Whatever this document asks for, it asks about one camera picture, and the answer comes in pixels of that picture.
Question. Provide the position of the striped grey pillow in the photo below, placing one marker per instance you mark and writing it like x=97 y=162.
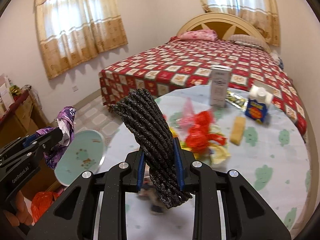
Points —
x=249 y=40

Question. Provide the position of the brown wooden cabinet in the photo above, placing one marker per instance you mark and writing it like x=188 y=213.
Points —
x=24 y=118

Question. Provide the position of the red bag on floor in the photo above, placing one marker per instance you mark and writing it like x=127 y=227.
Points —
x=41 y=203

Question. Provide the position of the person's left hand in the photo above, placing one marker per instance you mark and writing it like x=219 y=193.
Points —
x=21 y=214

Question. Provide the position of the blue milk carton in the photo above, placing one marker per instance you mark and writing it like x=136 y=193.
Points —
x=259 y=100

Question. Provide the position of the shiny yellow foil packet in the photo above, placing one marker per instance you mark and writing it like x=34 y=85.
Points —
x=236 y=100

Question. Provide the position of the light blue round bin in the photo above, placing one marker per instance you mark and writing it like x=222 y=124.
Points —
x=86 y=152

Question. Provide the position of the pale yellow wrapper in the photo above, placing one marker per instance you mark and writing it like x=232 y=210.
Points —
x=218 y=151

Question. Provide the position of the bed with red checkered cover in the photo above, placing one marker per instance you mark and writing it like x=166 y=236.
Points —
x=181 y=64

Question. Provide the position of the wall socket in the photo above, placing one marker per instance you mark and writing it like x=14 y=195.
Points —
x=75 y=88

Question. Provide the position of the tall white carton box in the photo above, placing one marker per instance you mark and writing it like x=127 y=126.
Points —
x=220 y=77

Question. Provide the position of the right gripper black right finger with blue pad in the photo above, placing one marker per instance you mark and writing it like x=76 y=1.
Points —
x=225 y=202

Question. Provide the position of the pink plastic bag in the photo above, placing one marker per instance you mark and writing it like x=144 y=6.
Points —
x=187 y=118

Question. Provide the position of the left beige curtain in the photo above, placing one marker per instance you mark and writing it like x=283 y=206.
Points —
x=71 y=32

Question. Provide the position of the right beige curtain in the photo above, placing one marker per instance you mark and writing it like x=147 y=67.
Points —
x=262 y=14

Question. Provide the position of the beige curtain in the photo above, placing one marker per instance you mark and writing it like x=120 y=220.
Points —
x=262 y=14
x=71 y=32

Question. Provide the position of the purple foil wrapper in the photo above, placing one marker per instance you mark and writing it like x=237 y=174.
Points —
x=65 y=129

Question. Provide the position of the clear plastic wrapper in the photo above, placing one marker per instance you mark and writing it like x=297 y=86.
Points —
x=148 y=191

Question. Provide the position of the yellow sponge bar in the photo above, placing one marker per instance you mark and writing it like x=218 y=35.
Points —
x=237 y=131

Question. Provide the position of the red plastic bag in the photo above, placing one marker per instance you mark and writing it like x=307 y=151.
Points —
x=199 y=135

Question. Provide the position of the pink pillow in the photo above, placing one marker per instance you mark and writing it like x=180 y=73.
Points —
x=204 y=35

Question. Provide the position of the cream wooden headboard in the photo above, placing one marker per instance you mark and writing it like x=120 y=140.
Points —
x=225 y=25

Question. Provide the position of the black knitted cloth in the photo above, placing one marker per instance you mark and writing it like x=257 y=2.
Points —
x=142 y=116

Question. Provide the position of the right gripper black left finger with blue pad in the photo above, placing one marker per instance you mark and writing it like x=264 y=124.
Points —
x=94 y=204

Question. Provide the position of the yellow snack wrapper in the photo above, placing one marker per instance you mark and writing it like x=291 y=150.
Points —
x=182 y=144

